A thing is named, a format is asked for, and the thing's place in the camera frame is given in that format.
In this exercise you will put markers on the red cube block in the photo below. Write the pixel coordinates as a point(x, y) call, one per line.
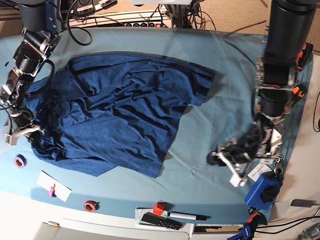
point(158, 209)

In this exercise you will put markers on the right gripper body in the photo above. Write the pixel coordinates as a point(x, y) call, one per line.
point(21, 123)

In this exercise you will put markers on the orange black utility knife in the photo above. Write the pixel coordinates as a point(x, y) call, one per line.
point(298, 93)

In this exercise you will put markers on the white black marker pen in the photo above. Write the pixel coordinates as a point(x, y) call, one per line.
point(186, 216)

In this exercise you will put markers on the clear blister retail package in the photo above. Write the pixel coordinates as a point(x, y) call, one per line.
point(266, 161)

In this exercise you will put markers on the red tape roll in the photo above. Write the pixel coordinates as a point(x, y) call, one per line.
point(91, 206)

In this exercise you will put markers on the dark blue t-shirt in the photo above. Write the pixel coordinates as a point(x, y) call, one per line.
point(110, 110)

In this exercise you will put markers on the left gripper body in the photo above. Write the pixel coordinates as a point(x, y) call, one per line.
point(237, 154)

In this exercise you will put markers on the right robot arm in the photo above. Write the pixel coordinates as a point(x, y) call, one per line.
point(43, 24)

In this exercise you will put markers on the white power strip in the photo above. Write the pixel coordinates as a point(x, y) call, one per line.
point(144, 18)

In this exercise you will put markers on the black remote control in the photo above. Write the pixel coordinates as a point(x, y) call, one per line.
point(161, 221)

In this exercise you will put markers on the purple tape roll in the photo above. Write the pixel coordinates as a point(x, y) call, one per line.
point(20, 161)

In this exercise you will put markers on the blue box with knob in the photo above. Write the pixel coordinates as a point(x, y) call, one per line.
point(264, 191)

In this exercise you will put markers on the blue black clamp bottom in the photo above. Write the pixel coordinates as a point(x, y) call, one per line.
point(249, 229)

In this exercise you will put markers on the white label card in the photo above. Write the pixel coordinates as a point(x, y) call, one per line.
point(259, 169)

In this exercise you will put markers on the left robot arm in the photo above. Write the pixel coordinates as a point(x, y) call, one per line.
point(286, 49)

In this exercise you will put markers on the white paper card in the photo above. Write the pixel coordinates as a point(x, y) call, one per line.
point(46, 181)

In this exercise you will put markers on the small pink toy figure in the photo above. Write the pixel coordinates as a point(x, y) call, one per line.
point(51, 192)

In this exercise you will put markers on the black phone device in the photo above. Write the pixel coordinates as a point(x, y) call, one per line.
point(302, 203)

